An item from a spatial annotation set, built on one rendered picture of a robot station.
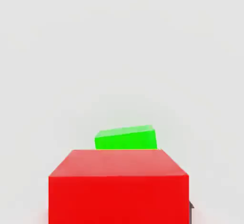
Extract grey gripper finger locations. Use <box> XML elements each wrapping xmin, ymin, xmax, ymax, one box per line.
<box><xmin>188</xmin><ymin>200</ymin><xmax>195</xmax><ymax>224</ymax></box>

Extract small red cube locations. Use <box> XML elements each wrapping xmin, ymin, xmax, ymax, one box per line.
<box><xmin>48</xmin><ymin>149</ymin><xmax>190</xmax><ymax>224</ymax></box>

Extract small green cube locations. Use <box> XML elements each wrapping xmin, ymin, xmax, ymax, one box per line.
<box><xmin>94</xmin><ymin>124</ymin><xmax>158</xmax><ymax>150</ymax></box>

